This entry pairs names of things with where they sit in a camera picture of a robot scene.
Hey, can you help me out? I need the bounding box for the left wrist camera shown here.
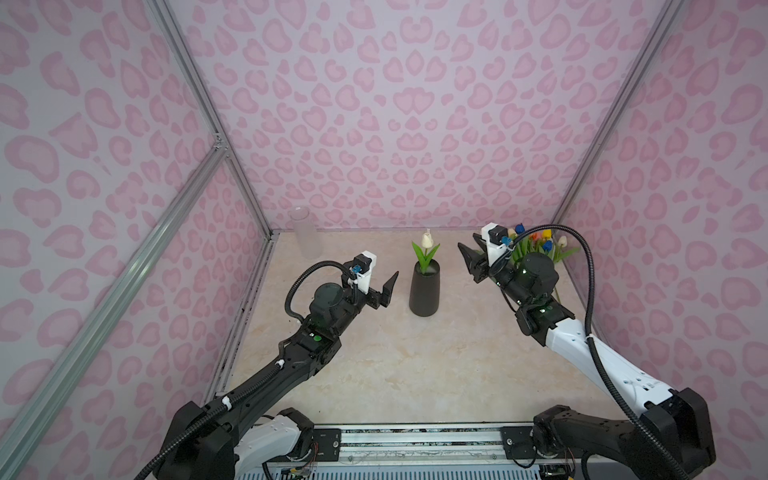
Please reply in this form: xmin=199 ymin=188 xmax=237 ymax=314
xmin=350 ymin=251 xmax=377 ymax=295

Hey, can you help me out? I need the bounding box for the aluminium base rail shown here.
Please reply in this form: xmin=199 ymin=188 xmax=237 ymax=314
xmin=239 ymin=422 xmax=685 ymax=480

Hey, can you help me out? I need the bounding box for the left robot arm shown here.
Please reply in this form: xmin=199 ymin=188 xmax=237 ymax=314
xmin=136 ymin=251 xmax=398 ymax=479

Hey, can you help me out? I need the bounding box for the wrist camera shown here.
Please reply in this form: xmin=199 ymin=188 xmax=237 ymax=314
xmin=481 ymin=223 xmax=511 ymax=266
xmin=350 ymin=251 xmax=377 ymax=295

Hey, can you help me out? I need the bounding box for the aluminium corner post right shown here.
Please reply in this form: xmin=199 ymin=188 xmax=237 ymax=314
xmin=552 ymin=0 xmax=688 ymax=223

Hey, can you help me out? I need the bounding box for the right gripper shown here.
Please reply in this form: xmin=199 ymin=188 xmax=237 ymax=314
xmin=458 ymin=233 xmax=534 ymax=308

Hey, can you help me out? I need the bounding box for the white tulip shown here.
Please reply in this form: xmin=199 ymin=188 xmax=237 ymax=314
xmin=412 ymin=229 xmax=440 ymax=275
xmin=552 ymin=235 xmax=580 ymax=264

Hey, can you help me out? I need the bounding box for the clear plastic cup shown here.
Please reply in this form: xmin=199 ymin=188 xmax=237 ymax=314
xmin=289 ymin=206 xmax=322 ymax=260

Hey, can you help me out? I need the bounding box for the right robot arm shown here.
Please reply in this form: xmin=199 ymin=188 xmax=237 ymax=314
xmin=458 ymin=223 xmax=717 ymax=479

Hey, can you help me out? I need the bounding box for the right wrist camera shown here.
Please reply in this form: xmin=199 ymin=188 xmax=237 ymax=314
xmin=481 ymin=223 xmax=511 ymax=266

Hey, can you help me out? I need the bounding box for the aluminium frame left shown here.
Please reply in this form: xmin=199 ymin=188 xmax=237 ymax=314
xmin=1 ymin=1 xmax=263 ymax=479

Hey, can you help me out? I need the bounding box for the dark grey vase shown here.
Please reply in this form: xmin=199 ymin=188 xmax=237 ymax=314
xmin=409 ymin=260 xmax=441 ymax=317

